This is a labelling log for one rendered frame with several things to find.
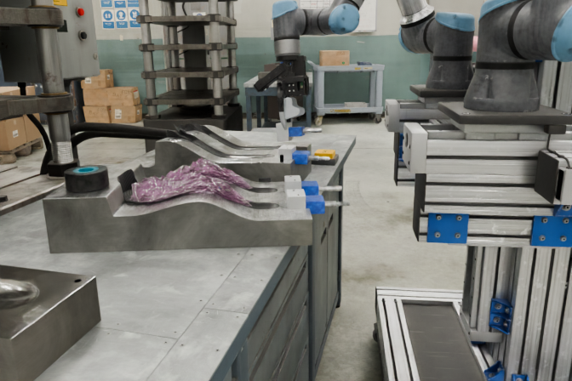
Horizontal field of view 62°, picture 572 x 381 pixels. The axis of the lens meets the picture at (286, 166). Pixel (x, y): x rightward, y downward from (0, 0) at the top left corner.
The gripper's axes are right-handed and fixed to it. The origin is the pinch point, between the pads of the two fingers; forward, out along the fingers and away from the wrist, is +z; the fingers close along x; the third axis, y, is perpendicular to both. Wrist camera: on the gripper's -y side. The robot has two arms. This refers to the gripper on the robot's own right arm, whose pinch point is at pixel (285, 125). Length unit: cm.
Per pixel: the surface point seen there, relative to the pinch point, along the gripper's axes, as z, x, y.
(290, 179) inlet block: 10.6, -34.7, 9.6
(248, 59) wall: -76, 594, -213
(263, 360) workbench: 47, -48, 5
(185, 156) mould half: 5.8, -23.3, -21.6
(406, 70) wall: -42, 646, 30
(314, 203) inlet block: 13.9, -44.4, 16.9
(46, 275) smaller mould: 15, -84, -13
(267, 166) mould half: 9.0, -23.1, 0.8
